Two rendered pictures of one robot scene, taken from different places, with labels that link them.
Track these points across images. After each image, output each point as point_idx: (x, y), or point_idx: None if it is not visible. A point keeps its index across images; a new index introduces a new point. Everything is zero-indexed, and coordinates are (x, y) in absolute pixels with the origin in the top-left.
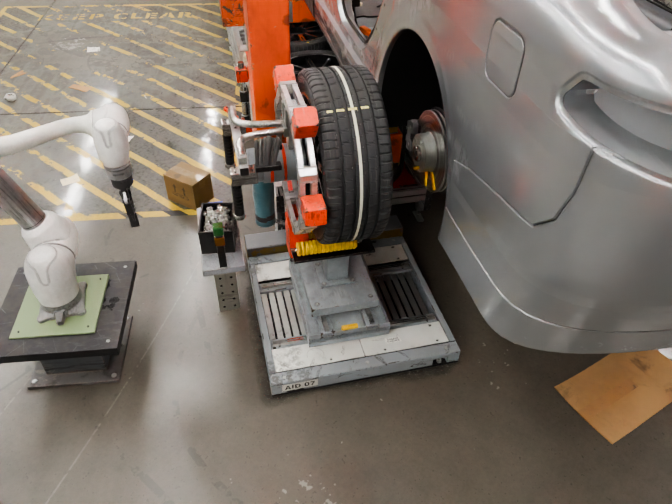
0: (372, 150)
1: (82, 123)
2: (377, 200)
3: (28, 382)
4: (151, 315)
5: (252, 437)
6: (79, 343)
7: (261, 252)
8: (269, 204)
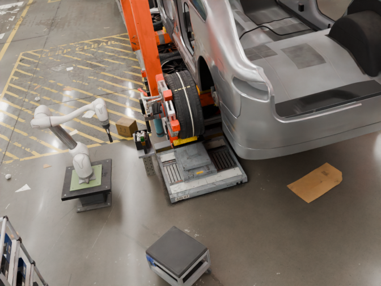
0: (193, 101)
1: (90, 106)
2: (198, 118)
3: (76, 210)
4: (119, 181)
5: (165, 218)
6: (96, 189)
7: (161, 150)
8: (161, 127)
